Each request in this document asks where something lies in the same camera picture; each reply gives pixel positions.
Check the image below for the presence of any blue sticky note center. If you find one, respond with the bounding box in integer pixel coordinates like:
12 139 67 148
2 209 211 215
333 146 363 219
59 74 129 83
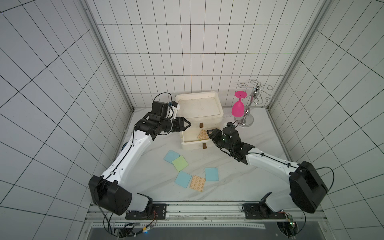
205 168 219 182

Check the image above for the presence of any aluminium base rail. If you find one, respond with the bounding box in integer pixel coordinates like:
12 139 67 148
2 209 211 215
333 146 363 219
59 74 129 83
86 202 327 230

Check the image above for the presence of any green sticky note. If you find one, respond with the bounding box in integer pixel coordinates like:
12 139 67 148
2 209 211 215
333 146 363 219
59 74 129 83
172 156 189 172

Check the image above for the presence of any chrome glass holder stand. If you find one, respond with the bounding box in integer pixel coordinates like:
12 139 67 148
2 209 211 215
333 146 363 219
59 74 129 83
234 80 274 128

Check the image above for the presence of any blue sticky note upper left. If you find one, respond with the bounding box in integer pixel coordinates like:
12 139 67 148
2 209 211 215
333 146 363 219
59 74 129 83
164 150 180 164

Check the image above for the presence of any orange patterned sticky note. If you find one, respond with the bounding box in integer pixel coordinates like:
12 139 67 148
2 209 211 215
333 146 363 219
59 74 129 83
197 129 210 141
190 175 206 192

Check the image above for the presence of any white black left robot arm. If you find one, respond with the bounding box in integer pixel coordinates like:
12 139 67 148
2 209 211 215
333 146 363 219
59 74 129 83
89 113 192 216

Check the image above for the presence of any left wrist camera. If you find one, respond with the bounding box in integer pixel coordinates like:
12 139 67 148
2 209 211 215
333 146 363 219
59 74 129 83
151 101 181 120

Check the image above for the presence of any blue sticky note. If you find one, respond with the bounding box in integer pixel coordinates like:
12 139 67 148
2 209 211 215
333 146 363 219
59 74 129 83
205 168 219 182
175 171 192 188
164 150 180 164

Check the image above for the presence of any pink wine glass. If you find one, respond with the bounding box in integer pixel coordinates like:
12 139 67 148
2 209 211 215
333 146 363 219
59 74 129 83
232 91 248 118

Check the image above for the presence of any blue sticky note lower left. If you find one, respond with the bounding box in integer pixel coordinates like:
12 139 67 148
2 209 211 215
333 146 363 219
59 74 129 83
175 171 192 188

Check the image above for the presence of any white plastic drawer cabinet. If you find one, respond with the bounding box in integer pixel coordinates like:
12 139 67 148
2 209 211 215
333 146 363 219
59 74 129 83
176 92 224 129

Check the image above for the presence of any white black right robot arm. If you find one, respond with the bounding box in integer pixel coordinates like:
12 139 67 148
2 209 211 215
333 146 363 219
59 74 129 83
207 123 329 214

